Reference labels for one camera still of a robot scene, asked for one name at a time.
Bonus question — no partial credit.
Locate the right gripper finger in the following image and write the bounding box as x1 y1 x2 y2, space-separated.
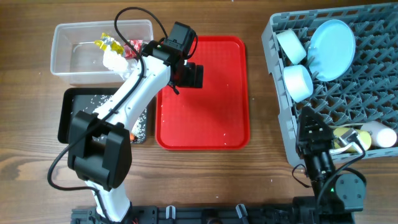
310 110 335 139
297 106 311 139

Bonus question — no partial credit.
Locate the light blue bowl with rice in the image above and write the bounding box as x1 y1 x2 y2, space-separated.
282 65 313 103

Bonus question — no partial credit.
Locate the yellow plastic cup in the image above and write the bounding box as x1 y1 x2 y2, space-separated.
333 127 372 153

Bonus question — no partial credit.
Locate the pink plastic cup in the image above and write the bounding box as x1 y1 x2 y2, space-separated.
361 121 397 148

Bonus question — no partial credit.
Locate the red candy wrapper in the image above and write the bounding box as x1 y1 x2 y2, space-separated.
123 40 144 59

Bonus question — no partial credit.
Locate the green bowl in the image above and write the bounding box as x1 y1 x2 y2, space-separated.
276 29 307 65

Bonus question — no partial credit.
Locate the light blue plate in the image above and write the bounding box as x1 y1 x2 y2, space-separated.
307 19 356 82

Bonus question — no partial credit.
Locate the white tissue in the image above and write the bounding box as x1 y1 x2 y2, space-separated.
103 46 137 80

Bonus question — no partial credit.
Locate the yellow snack wrapper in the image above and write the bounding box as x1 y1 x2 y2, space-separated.
94 33 125 56

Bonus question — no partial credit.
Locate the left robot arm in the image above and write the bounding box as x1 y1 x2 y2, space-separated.
68 22 203 223

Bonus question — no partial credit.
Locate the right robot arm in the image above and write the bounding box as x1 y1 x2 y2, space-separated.
293 106 367 223

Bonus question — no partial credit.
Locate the grey dishwasher rack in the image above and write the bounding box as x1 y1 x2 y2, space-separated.
261 2 397 166

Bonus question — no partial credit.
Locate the white plastic spoon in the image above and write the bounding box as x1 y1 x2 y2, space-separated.
329 123 364 129

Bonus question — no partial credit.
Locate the red serving tray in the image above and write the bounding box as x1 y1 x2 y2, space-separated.
155 35 250 151

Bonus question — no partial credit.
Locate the clear plastic bin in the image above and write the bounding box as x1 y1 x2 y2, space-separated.
50 21 141 85

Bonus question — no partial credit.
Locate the white rice pile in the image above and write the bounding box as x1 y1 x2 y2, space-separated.
70 95 147 144

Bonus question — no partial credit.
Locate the black plastic tray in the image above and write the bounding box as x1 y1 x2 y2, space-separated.
57 87 149 146

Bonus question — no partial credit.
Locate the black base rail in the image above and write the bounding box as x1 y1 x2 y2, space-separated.
70 204 299 224

